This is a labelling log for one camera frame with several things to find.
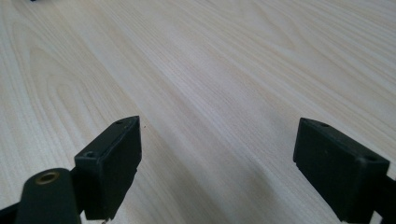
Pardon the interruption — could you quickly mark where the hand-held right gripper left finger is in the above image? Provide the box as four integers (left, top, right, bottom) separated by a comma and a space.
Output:
74, 115, 143, 221

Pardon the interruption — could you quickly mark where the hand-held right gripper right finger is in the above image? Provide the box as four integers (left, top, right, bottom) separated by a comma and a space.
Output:
292, 117, 390, 224

